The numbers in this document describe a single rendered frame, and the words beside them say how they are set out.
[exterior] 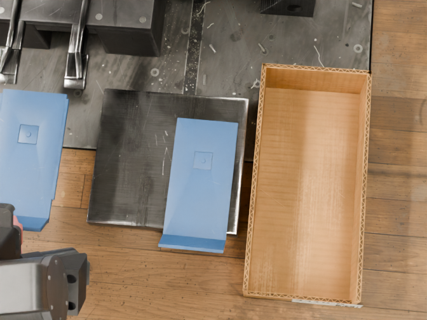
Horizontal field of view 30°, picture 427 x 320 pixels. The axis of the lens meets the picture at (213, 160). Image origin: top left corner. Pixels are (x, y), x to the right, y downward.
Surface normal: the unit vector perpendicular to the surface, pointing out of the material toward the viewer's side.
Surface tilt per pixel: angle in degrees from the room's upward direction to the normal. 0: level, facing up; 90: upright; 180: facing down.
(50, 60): 0
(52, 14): 0
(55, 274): 86
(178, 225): 0
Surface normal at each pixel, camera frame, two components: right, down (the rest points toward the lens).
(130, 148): -0.05, -0.25
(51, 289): 0.99, -0.11
